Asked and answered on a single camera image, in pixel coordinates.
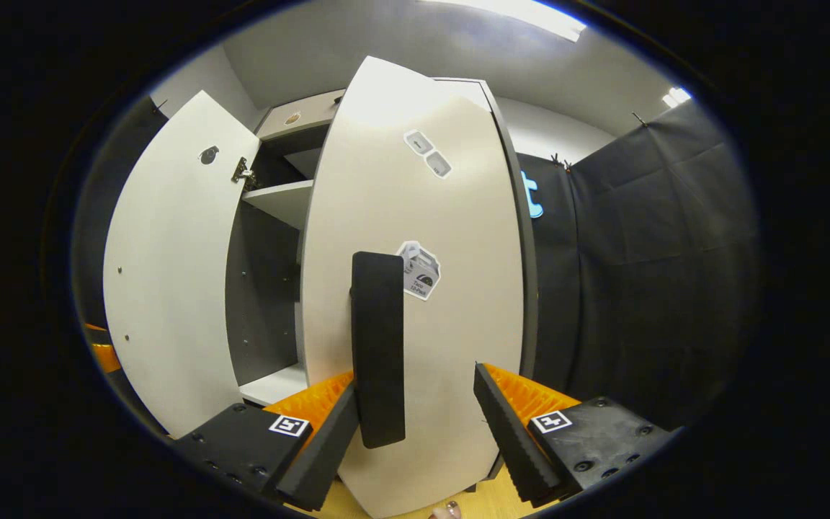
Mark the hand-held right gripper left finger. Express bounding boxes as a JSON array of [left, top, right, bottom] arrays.
[[170, 371, 360, 511]]

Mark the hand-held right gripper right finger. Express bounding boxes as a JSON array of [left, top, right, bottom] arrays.
[[473, 363, 675, 507]]

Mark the white cabinet door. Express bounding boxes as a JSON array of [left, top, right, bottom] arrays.
[[298, 56, 538, 518], [103, 90, 263, 439]]

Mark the black door handle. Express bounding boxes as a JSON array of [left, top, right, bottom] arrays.
[[350, 251, 407, 449]]

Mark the grey white cabinet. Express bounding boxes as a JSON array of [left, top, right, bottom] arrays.
[[224, 78, 540, 498]]

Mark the white cabinet shelf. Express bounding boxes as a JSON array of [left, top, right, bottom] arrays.
[[242, 179, 315, 230]]

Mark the black backdrop cloth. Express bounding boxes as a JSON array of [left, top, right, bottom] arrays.
[[73, 97, 171, 332], [516, 101, 760, 433]]

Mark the long ceiling light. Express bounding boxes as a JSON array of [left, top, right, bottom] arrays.
[[422, 0, 589, 43]]

